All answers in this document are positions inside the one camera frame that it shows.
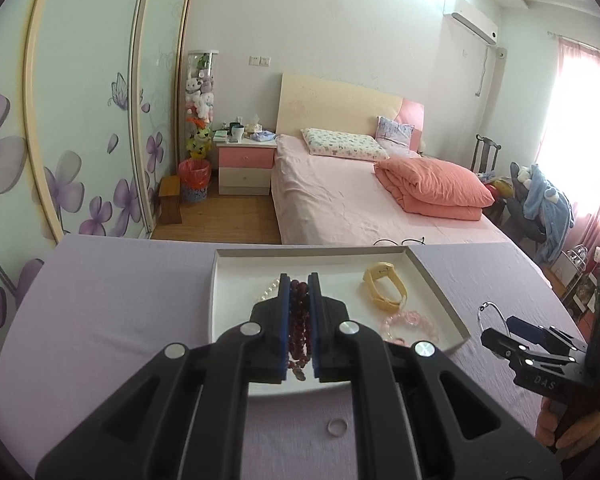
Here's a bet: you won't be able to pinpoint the silver thin bangle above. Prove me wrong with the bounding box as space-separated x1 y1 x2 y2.
477 301 510 335

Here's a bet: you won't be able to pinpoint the pink bead charm bracelet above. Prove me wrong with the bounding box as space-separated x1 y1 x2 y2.
378 309 441 346

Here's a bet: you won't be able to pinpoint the yellow wrist watch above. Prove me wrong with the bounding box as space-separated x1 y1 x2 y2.
363 262 407 313

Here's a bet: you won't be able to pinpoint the dark red bead bracelet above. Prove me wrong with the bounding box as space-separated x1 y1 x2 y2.
287 278 313 380

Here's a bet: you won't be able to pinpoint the white pearl bracelet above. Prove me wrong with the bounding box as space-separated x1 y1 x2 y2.
258 278 283 305

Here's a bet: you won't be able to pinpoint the right hand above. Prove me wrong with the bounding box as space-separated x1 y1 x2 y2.
535 396 600 461

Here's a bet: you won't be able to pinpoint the black office chair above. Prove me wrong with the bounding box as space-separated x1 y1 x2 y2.
502 162 546 247

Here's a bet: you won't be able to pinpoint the grey shallow tray box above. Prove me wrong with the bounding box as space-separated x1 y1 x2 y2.
206 244 473 400

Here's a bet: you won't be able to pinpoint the blue plush garment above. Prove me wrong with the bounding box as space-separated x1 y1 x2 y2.
524 164 574 266

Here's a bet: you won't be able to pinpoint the eyeglasses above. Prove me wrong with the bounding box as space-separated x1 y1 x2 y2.
372 236 426 247

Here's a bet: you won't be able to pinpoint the folded salmon duvet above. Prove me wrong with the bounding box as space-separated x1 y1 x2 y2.
374 157 494 221

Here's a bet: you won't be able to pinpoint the dark wooden chair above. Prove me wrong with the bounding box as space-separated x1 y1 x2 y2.
470 134 502 174

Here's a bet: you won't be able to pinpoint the pink curtain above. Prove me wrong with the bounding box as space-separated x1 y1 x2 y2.
535 36 600 249

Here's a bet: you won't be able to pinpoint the small wooden stool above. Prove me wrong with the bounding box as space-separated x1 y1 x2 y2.
159 176 182 224

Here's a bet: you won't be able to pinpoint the lilac patterned pillow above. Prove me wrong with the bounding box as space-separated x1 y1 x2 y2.
375 116 415 148

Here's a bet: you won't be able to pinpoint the bed with pink sheet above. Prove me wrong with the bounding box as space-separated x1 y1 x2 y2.
271 136 510 246

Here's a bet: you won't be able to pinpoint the red lined waste bin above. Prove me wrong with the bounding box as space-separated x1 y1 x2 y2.
178 158 212 203

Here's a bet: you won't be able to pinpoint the pink white nightstand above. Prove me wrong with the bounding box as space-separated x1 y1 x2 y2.
216 139 277 196

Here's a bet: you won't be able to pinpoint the floral white pillow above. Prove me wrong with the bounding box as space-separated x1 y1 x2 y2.
301 128 389 162

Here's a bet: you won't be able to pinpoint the white mug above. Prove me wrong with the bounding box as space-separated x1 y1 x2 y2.
228 122 245 143

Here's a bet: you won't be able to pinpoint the cream pink headboard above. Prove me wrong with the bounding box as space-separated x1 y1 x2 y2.
275 73 425 151

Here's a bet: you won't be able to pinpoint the white air conditioner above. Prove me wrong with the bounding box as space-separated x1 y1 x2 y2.
443 0 498 47

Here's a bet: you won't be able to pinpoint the clear tube of plush toys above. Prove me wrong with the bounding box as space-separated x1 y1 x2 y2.
185 50 219 159

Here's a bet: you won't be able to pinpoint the sliding wardrobe with flowers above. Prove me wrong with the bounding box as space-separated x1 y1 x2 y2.
0 0 202 386

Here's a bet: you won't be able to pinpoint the wall power socket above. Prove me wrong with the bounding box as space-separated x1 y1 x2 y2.
249 55 271 67

